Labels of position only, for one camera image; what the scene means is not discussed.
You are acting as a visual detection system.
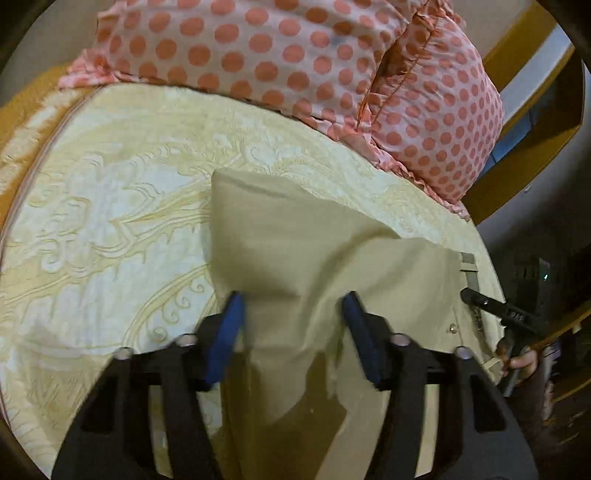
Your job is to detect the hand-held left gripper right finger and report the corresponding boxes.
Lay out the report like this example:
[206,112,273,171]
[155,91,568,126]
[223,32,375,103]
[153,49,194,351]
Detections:
[341,291,541,480]

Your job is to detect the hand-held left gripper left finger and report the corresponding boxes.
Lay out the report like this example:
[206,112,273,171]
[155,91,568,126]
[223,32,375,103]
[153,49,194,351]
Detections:
[51,291,247,480]

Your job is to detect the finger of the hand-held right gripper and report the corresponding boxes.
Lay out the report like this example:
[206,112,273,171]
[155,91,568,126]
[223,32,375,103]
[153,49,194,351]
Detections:
[460,288,543,331]

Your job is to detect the beige pants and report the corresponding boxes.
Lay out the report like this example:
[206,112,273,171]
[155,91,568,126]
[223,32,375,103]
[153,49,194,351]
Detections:
[209,168,505,480]

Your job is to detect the person's right forearm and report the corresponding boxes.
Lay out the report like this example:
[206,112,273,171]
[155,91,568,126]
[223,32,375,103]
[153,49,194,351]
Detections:
[512,369,566,480]

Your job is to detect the person's right hand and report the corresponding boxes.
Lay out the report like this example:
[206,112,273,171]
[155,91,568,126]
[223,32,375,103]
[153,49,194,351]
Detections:
[501,348,542,385]

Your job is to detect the yellow wooden headboard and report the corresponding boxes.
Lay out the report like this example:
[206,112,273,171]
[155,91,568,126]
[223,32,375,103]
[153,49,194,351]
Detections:
[466,0,591,227]

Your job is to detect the yellow patterned bedspread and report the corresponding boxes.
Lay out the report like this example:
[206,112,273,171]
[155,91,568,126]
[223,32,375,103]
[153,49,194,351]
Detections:
[0,65,506,480]

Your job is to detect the pink polka dot pillow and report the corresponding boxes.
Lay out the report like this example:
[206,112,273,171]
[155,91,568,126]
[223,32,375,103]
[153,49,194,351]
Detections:
[355,0,505,221]
[58,0,416,141]

